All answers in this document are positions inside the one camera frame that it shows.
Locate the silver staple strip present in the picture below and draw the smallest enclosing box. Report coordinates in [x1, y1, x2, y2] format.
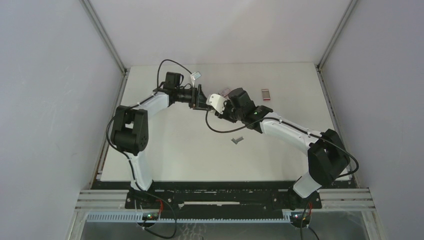
[231, 136, 244, 145]

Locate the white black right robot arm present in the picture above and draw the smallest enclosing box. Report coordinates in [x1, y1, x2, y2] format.
[206, 87, 351, 208]

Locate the open red staple box tray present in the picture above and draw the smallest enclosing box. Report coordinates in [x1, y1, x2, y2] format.
[261, 89, 271, 101]

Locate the aluminium frame rail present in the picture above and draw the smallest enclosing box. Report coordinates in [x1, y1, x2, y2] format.
[75, 188, 376, 223]

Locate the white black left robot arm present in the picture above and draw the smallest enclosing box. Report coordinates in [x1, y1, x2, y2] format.
[106, 72, 210, 209]

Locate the red white staple box sleeve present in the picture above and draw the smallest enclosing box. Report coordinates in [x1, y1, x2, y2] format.
[218, 87, 231, 98]

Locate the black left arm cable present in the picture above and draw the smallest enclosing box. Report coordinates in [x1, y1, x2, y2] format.
[105, 59, 195, 190]

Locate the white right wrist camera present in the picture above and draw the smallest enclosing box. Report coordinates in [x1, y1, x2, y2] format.
[206, 93, 227, 115]

